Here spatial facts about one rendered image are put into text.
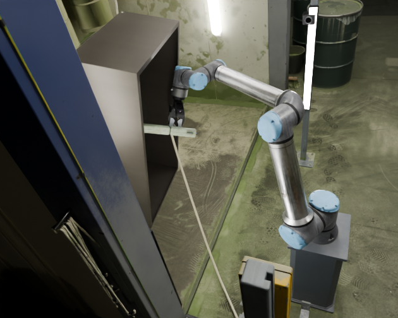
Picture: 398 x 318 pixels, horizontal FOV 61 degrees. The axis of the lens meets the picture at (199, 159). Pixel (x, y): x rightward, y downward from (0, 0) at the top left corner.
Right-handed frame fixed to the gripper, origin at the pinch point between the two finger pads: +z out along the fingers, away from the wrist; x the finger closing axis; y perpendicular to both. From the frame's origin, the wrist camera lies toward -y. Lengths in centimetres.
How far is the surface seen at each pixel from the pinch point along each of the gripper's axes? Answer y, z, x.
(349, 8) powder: 154, -112, -204
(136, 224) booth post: -86, 11, 28
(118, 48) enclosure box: -12, -41, 36
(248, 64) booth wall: 166, -39, -109
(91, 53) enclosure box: -14, -37, 48
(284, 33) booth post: 133, -74, -125
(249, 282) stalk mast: -136, -7, 12
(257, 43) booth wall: 153, -60, -108
